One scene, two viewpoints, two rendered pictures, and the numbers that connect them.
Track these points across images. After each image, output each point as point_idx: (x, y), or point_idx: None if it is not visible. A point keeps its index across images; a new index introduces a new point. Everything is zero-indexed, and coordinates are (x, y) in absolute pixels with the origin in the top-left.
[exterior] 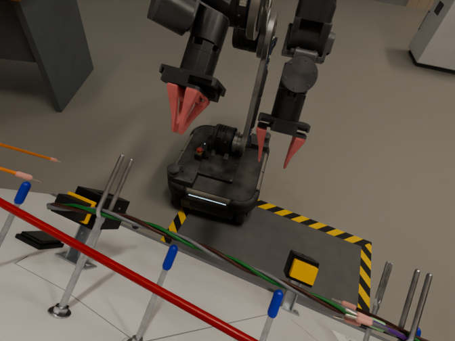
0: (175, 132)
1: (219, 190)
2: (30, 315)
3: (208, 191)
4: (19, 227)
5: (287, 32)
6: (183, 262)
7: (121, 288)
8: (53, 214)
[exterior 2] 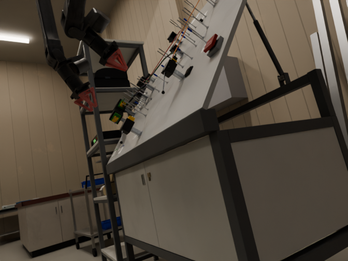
0: (126, 69)
1: None
2: (185, 62)
3: None
4: (194, 69)
5: (61, 52)
6: (156, 123)
7: (175, 82)
8: (191, 88)
